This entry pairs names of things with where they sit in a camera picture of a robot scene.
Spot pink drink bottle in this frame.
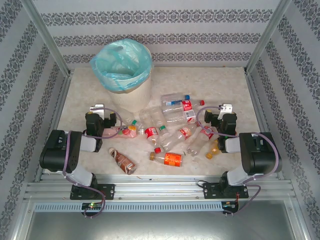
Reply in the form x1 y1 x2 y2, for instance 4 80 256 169
101 124 145 140

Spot clear bottle white-red label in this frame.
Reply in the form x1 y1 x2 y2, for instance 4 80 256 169
162 109 197 125

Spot clear Coca-Cola bottle red cap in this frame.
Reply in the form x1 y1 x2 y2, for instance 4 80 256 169
161 99 206 114

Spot small orange bottle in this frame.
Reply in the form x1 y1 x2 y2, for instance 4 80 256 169
205 139 221 160

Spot clear bottle blue cap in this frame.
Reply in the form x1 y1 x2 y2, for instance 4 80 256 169
160 92 191 106

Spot clear bottle red barcode label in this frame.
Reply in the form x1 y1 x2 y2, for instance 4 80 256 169
139 109 162 154

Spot brown drink bottle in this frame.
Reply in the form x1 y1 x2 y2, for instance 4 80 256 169
108 147 138 175

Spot orange label bottle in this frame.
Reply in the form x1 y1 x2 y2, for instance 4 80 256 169
149 151 183 168

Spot cream plastic bin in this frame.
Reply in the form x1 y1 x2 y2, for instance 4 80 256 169
98 42 153 114

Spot blue-green plastic bin liner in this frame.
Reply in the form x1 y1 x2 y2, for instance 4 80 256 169
90 38 152 93

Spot small controller board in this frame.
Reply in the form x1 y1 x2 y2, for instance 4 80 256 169
81 202 104 210
221 201 240 210

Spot grey metal sheet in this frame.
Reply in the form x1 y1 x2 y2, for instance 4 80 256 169
14 199 308 240

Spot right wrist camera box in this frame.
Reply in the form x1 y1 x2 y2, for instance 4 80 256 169
217 103 234 120

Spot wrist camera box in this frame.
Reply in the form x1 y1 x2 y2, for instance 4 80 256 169
89 103 105 116
217 103 234 120

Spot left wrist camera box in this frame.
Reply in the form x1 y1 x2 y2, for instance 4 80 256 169
89 103 105 116

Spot aluminium side rail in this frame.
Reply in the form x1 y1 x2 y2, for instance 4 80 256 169
34 71 74 183
244 69 283 180

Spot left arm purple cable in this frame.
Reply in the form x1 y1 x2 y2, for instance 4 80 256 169
61 107 123 220

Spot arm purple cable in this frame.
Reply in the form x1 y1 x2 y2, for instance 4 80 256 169
61 107 123 220
195 105 280 216

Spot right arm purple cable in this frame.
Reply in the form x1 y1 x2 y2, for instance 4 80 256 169
195 105 280 216

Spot aluminium mounting rail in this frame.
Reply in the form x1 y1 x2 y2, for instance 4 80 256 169
23 173 297 201

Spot aluminium frame post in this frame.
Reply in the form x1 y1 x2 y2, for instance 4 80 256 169
19 0 72 77
244 0 293 75

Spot slotted grey cable duct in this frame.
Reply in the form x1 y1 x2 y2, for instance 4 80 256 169
33 202 224 213

